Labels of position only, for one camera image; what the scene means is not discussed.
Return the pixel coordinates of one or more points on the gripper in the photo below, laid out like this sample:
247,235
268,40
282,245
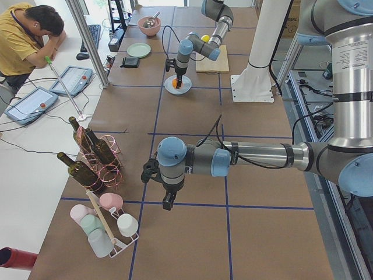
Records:
171,189
179,71

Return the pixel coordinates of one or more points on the orange fruit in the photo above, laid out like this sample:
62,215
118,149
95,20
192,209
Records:
176,84

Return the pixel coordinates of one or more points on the light blue plate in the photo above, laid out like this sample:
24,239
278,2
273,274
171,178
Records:
171,85

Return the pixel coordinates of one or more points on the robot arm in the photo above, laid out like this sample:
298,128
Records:
346,159
220,13

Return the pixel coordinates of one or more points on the green plate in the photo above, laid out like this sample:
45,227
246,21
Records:
139,50

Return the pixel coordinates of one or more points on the wooden cutting board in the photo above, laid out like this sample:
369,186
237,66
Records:
205,65

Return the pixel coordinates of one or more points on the lower yellow lemon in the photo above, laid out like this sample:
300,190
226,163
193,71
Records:
205,38

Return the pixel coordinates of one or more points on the white cup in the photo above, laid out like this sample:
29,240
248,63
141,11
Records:
127,225

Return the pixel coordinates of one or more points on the dark folded cloth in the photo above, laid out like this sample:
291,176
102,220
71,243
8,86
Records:
130,62

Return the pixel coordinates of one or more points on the pink bowl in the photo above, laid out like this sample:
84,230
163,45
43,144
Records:
150,30

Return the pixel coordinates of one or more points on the metal scoop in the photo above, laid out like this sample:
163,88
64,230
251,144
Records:
149,23

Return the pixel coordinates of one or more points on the middle green wine bottle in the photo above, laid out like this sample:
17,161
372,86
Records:
102,151

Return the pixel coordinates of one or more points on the green wine bottle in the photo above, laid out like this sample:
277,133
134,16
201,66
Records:
102,151
79,137
83,174

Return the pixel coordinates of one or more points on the white central pillar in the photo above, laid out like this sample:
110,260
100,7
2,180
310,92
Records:
254,82

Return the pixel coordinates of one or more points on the grey blue cup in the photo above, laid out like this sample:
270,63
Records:
100,243

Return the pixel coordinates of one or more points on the mint green cup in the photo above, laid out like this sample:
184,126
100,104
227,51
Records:
90,223

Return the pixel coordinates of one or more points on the front green wine bottle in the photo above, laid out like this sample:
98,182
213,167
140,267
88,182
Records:
83,174

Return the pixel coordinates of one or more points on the cardboard box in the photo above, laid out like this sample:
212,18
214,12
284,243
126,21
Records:
290,20

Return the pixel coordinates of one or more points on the light pink cup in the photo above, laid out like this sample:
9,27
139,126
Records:
79,211

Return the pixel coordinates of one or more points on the black computer mouse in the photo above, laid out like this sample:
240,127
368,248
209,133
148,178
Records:
82,56

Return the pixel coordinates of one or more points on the far teach pendant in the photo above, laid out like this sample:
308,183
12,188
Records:
74,78

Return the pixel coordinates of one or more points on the teach pendant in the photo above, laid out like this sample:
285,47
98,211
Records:
31,106
74,78

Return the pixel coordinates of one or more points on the metal rod with stand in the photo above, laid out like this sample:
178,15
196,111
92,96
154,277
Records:
81,116

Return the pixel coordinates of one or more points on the rear green wine bottle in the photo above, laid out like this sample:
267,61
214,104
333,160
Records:
79,137

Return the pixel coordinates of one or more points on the near teach pendant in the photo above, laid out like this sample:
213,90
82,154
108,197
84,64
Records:
31,106

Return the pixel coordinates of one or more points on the person in yellow shirt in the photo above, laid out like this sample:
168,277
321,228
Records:
29,34

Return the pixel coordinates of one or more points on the red cylinder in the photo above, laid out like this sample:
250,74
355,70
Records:
17,259

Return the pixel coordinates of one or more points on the white wire cup rack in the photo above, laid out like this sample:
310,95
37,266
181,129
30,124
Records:
116,232

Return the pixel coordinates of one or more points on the wooden rack handle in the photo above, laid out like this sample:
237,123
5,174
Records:
96,207

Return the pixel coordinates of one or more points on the copper wire bottle rack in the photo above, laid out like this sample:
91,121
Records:
111,178

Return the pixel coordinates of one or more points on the aluminium frame post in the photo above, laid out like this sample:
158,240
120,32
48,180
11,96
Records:
81,24

